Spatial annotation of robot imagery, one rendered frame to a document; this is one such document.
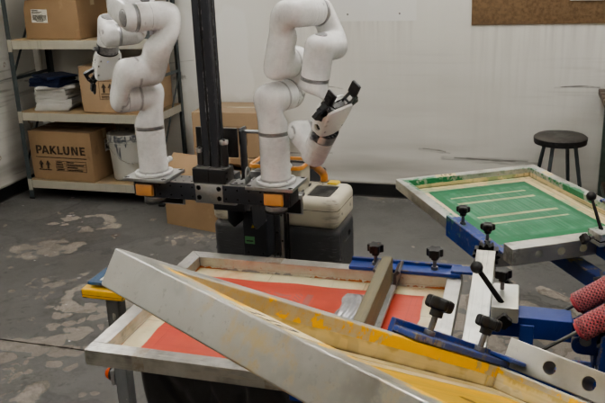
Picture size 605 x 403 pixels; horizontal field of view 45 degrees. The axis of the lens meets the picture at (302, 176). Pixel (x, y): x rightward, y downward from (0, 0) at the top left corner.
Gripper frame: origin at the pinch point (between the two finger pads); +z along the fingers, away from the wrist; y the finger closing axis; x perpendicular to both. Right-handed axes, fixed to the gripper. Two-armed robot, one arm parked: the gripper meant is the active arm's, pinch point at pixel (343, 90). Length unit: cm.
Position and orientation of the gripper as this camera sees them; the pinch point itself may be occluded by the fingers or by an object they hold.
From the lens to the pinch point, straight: 196.9
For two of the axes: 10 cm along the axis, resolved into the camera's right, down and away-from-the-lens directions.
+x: 6.2, 7.0, -3.6
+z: 2.9, -6.3, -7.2
